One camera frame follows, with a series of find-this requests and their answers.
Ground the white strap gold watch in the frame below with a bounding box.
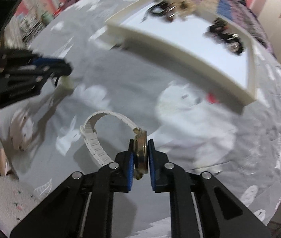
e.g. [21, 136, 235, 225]
[80, 110, 149, 180]

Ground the white shallow tray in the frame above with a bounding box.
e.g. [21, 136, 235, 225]
[105, 0, 257, 105]

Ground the black beaded bracelet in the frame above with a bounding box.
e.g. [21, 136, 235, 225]
[206, 17, 245, 57]

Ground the cream organza scrunchie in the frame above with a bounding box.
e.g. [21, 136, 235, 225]
[174, 0, 197, 20]

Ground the black cord bracelet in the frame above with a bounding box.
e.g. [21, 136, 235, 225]
[142, 0, 174, 22]

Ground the grey printed bed sheet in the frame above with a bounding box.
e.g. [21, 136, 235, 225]
[0, 0, 281, 230]

